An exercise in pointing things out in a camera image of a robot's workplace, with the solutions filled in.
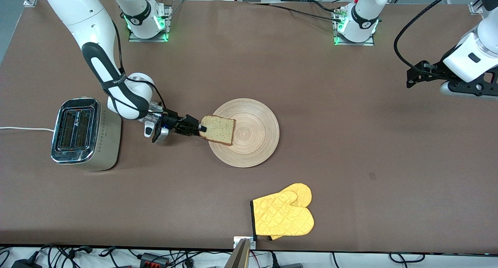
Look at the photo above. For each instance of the black power adapter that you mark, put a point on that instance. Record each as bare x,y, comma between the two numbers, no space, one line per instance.
25,265

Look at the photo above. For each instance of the black box with orange connectors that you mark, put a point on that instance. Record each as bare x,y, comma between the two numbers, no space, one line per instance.
153,259

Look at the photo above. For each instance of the aluminium profile bar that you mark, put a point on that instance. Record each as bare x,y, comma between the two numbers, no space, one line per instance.
238,258

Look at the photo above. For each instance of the yellow quilted oven mitt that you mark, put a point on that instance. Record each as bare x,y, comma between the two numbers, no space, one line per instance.
280,217
301,192

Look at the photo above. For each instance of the chrome two-slot toaster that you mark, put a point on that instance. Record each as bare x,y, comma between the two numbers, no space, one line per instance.
105,139

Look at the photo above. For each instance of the brown bread slice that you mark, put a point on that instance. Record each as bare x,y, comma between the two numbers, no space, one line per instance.
220,131

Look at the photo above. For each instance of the round wooden plate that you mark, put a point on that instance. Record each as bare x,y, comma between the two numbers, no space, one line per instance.
253,143

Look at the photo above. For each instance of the small metal edge bracket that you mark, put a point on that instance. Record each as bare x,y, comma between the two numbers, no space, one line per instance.
235,241

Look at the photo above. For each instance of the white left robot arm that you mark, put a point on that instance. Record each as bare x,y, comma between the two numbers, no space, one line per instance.
363,15

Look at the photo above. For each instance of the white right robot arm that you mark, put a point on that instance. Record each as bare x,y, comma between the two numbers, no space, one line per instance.
81,15

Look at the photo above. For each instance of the aluminium table corner bracket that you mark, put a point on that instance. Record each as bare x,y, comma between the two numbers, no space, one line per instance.
30,1
475,7

